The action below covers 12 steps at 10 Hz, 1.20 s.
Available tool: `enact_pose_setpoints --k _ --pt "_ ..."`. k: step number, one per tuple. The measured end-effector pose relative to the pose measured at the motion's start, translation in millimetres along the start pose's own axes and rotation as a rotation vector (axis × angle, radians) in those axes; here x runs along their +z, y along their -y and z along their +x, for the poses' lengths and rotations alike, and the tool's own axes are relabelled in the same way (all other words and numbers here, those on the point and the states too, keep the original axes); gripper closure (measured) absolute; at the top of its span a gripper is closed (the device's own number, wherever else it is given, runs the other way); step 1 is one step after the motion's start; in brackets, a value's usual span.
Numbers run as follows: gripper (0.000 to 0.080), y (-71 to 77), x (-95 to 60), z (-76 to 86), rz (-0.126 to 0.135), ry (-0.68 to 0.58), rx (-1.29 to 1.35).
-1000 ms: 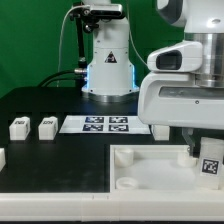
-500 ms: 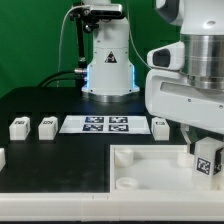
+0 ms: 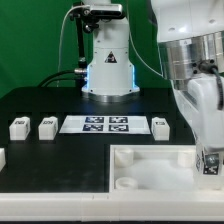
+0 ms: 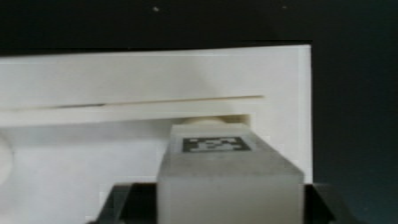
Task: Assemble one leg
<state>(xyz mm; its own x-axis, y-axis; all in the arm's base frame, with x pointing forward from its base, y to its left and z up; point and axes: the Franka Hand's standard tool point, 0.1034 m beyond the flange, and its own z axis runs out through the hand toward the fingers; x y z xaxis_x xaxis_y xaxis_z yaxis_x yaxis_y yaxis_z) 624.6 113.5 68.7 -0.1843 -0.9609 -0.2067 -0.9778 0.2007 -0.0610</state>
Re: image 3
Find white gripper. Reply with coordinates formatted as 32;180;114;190
173;74;224;152

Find white square tabletop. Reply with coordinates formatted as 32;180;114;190
108;144;224;194

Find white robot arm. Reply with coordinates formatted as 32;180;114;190
83;0;224;152

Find white sheet with AprilTags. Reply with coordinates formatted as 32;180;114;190
60;115;150;134

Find black cables at base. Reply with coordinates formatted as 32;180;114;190
37;68;88;88

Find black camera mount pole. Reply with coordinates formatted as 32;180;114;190
76;18;87;68

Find black camera on mount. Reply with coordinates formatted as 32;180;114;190
69;3;125;34

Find white camera cable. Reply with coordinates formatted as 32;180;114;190
57;4;84;88

